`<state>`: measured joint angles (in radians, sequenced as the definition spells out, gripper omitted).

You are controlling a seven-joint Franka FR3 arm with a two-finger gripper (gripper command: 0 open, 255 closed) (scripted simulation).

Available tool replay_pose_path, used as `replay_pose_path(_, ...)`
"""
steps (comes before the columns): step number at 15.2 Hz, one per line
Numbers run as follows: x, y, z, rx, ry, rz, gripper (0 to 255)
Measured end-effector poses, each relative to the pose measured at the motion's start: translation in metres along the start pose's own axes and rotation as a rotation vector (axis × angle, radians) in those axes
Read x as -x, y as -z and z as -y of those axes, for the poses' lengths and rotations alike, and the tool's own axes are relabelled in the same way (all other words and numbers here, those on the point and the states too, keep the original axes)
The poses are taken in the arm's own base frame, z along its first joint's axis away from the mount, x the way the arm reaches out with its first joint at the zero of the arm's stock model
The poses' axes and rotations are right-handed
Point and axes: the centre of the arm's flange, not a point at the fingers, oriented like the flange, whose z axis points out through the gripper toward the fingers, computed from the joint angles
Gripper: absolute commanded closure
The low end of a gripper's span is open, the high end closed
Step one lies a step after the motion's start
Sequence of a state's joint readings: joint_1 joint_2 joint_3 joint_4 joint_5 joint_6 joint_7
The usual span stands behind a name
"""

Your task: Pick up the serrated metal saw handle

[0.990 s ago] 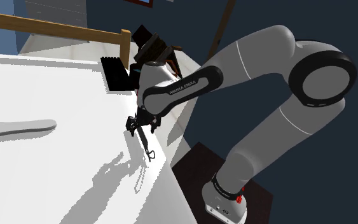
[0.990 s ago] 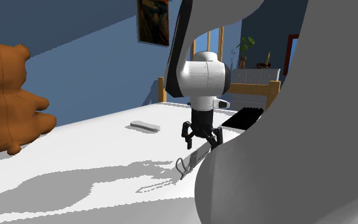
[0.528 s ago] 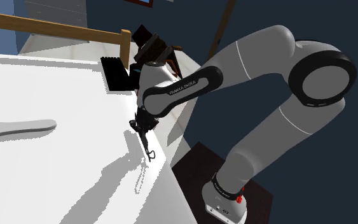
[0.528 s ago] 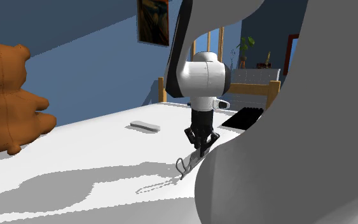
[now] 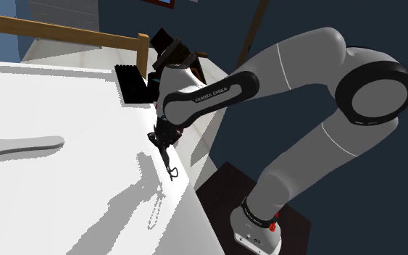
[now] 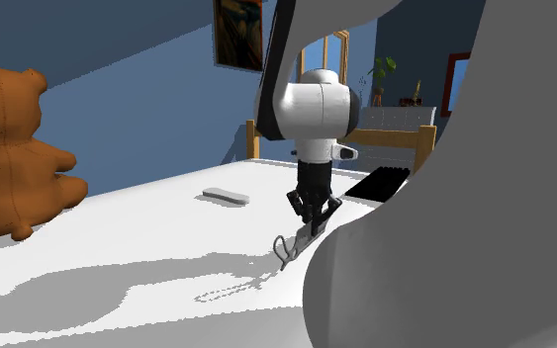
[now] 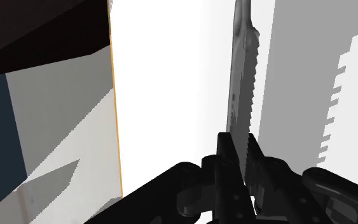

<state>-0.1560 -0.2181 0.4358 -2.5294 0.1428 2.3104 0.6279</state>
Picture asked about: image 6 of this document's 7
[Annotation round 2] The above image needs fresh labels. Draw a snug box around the red framed wall picture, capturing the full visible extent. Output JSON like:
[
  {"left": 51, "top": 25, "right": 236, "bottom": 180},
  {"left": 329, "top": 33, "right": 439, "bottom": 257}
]
[{"left": 439, "top": 50, "right": 473, "bottom": 120}]

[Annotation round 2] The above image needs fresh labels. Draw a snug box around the white bed wooden frame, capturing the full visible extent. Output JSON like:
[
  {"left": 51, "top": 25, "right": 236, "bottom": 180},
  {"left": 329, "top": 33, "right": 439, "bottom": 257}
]
[{"left": 0, "top": 119, "right": 438, "bottom": 348}]

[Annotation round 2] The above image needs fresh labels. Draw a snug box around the silver metal tool looped handle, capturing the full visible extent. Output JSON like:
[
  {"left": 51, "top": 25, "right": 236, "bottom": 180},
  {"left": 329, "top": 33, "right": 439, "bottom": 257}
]
[{"left": 272, "top": 222, "right": 329, "bottom": 272}]

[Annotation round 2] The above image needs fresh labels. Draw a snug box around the wooden framed window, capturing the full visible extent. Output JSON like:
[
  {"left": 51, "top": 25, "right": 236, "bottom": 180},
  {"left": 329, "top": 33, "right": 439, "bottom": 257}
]
[{"left": 298, "top": 30, "right": 351, "bottom": 87}]

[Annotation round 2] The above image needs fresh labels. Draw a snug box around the grey flat remote control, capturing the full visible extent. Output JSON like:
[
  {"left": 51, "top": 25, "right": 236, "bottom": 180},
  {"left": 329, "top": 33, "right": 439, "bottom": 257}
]
[{"left": 202, "top": 186, "right": 251, "bottom": 207}]

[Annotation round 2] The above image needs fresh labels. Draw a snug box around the brown teddy bear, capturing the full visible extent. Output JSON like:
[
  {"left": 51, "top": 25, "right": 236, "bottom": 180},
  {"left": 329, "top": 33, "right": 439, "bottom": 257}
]
[{"left": 0, "top": 66, "right": 90, "bottom": 242}]

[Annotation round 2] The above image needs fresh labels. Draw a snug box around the dark framed wall painting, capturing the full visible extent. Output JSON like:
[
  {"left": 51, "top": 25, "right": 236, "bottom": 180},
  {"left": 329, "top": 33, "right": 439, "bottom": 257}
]
[{"left": 212, "top": 0, "right": 266, "bottom": 73}]

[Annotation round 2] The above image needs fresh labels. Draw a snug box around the green potted plant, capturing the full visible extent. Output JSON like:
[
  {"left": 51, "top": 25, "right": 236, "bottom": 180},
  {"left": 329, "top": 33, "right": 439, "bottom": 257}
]
[{"left": 366, "top": 55, "right": 399, "bottom": 109}]

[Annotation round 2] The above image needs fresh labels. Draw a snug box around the black flat rectangular object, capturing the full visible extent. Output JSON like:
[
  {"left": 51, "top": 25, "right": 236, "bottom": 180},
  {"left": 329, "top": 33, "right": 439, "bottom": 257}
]
[{"left": 343, "top": 165, "right": 412, "bottom": 204}]

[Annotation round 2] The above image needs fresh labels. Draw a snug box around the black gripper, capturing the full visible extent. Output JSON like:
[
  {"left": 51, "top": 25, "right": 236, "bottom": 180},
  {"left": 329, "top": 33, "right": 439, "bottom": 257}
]
[{"left": 285, "top": 160, "right": 344, "bottom": 238}]

